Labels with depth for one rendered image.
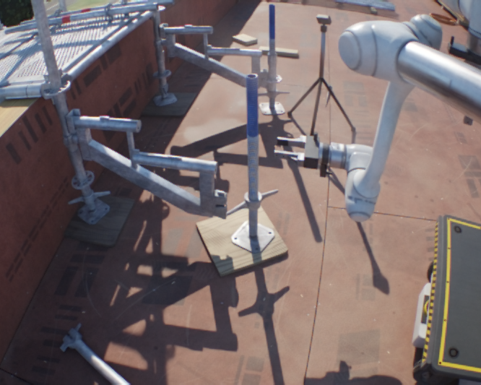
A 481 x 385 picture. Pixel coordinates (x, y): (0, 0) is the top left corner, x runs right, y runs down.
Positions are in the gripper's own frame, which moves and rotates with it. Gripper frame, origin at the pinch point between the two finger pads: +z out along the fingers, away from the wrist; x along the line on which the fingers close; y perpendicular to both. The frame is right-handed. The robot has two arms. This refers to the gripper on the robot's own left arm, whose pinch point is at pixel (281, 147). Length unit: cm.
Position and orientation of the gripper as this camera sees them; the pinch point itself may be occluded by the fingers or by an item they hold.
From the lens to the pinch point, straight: 141.5
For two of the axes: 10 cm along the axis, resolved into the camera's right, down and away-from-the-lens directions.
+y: -0.3, -7.2, -6.9
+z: -9.8, -1.2, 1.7
